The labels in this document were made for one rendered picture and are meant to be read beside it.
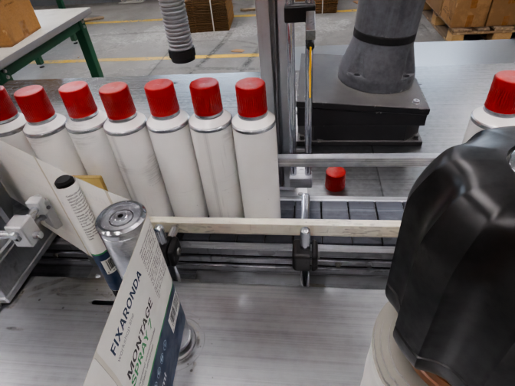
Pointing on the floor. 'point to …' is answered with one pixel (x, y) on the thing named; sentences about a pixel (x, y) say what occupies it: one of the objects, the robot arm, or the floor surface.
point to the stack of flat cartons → (209, 14)
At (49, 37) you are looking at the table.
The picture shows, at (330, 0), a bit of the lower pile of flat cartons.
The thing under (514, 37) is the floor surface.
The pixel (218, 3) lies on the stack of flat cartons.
